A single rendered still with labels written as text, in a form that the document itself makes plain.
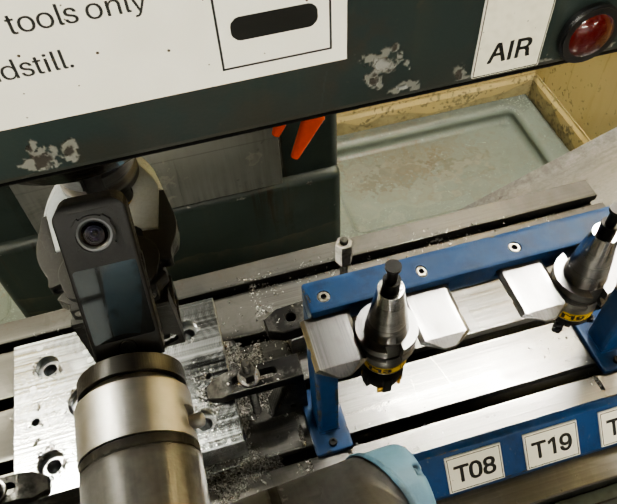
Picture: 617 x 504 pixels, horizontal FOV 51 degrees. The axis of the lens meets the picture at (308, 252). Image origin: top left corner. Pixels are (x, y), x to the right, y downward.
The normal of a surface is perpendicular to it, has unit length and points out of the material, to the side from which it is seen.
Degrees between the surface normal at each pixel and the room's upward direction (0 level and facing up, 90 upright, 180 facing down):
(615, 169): 24
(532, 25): 90
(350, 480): 35
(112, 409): 6
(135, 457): 7
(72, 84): 90
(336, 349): 0
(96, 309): 59
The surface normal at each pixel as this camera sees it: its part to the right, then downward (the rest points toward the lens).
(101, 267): 0.25, 0.32
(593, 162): -0.43, -0.45
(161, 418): 0.47, -0.64
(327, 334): -0.04, -0.61
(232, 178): 0.25, 0.76
